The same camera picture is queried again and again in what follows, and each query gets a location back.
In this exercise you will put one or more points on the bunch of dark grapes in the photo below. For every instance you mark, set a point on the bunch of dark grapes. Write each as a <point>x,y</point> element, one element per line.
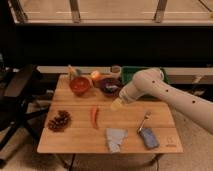
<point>60,122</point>

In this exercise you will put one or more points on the small white cup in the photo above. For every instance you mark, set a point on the small white cup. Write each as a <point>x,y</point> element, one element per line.
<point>115,71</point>

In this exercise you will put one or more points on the dark purple bowl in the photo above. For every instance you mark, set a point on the dark purple bowl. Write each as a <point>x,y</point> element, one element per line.
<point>110,87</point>

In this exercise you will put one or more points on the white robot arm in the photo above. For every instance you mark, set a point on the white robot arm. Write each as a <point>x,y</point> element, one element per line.
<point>195,108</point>

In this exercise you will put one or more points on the yellow green bottle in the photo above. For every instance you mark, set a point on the yellow green bottle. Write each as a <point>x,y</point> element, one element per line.
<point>73,73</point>

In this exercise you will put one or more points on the orange fruit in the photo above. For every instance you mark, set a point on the orange fruit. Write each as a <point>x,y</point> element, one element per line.
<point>95,75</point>

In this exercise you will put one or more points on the blue sponge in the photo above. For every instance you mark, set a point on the blue sponge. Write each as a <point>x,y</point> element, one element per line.
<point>149,138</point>

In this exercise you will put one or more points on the black office chair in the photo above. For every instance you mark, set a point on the black office chair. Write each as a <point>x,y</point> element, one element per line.
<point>14,100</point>

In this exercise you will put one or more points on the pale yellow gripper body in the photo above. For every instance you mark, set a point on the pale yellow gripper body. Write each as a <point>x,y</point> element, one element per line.
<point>116,104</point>

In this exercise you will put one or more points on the orange red bowl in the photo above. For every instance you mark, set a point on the orange red bowl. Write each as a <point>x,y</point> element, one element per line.
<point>80,85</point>

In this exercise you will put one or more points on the orange red pepper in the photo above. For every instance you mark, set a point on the orange red pepper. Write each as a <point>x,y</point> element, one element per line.
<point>94,114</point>

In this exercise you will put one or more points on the green plastic tray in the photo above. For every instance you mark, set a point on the green plastic tray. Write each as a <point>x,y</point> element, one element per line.
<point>128,73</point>

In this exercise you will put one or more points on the grey blue folded cloth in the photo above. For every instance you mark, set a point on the grey blue folded cloth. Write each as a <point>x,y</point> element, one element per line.
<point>115,138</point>

